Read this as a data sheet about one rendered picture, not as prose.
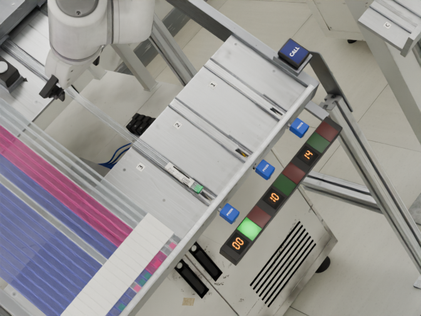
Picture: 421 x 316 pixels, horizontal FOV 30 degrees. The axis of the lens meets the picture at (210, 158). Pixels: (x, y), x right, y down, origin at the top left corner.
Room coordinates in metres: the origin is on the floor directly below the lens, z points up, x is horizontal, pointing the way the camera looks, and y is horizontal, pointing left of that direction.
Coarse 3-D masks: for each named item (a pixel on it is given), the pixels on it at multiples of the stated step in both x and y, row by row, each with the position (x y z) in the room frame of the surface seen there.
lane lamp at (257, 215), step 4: (256, 208) 1.14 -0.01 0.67; (260, 208) 1.14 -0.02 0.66; (252, 212) 1.14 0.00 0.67; (256, 212) 1.13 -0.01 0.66; (260, 212) 1.13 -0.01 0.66; (264, 212) 1.13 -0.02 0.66; (248, 216) 1.13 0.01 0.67; (252, 216) 1.13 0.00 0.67; (256, 216) 1.13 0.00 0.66; (260, 216) 1.13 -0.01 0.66; (264, 216) 1.12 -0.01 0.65; (268, 216) 1.12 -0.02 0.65; (252, 220) 1.13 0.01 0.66; (256, 220) 1.12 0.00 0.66; (260, 220) 1.12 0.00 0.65; (264, 220) 1.12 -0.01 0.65; (268, 220) 1.12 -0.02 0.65; (260, 224) 1.12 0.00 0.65; (264, 224) 1.11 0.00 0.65
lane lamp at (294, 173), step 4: (292, 164) 1.18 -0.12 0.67; (288, 168) 1.18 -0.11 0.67; (292, 168) 1.18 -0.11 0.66; (296, 168) 1.17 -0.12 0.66; (284, 172) 1.17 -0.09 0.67; (288, 172) 1.17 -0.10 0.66; (292, 172) 1.17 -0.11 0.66; (296, 172) 1.17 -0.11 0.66; (300, 172) 1.16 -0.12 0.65; (304, 172) 1.16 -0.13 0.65; (288, 176) 1.17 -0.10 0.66; (292, 176) 1.16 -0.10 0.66; (296, 176) 1.16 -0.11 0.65; (300, 176) 1.16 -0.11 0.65; (292, 180) 1.16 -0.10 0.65; (296, 180) 1.16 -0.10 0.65
